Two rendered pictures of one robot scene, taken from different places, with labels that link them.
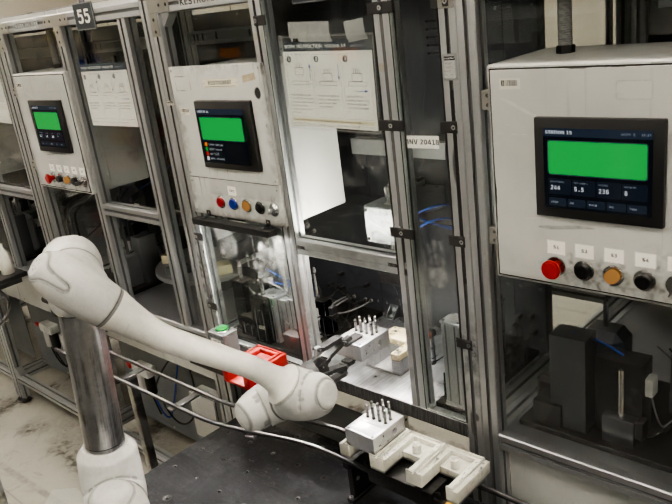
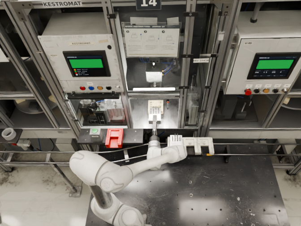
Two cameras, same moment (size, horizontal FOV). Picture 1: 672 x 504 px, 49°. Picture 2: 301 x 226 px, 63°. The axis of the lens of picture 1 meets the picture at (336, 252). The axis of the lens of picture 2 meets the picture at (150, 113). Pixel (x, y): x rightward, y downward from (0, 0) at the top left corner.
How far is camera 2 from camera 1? 1.38 m
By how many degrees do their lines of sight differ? 45
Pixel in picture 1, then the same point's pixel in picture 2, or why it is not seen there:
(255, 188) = (105, 81)
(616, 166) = (281, 65)
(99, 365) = not seen: hidden behind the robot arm
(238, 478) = not seen: hidden behind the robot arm
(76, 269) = (122, 176)
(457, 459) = (205, 141)
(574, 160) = (267, 65)
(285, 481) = not seen: hidden behind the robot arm
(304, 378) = (178, 151)
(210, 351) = (155, 163)
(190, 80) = (57, 42)
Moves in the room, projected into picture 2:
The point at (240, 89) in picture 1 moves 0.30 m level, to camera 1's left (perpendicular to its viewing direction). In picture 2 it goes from (97, 45) to (50, 72)
